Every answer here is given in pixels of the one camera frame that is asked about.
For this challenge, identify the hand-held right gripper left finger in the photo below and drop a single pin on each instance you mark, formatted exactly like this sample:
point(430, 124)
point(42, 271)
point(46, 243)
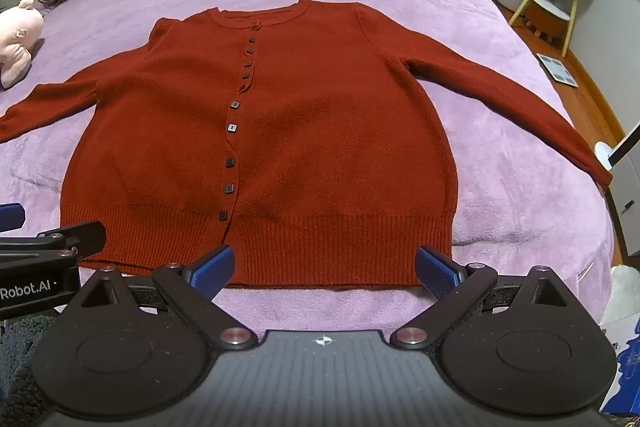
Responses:
point(216, 268)

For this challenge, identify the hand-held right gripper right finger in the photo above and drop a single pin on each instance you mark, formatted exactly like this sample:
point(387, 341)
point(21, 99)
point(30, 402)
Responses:
point(439, 271)

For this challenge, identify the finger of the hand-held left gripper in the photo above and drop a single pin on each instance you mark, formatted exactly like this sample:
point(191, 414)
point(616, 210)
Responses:
point(75, 234)
point(11, 215)

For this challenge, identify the red knit cardigan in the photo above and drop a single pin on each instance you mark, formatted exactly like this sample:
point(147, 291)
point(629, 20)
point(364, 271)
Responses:
point(325, 132)

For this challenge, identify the person's left forearm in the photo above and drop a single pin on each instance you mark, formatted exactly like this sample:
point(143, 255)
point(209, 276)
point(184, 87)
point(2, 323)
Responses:
point(15, 367)

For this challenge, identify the pink plush toy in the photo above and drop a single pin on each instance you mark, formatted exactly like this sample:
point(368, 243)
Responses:
point(17, 42)

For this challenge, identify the white cabinet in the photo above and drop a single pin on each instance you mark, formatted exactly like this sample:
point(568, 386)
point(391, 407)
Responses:
point(627, 217)

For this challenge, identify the white stand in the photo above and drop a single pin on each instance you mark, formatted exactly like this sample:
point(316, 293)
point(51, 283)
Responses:
point(607, 154)

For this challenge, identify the purple bed sheet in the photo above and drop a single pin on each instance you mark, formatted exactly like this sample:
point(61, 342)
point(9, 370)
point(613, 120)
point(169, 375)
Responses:
point(500, 57)

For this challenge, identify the bathroom scale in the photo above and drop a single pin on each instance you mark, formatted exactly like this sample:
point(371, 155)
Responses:
point(557, 69)

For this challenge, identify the round brown stool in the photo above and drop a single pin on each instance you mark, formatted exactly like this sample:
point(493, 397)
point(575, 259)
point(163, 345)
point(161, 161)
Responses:
point(547, 17)

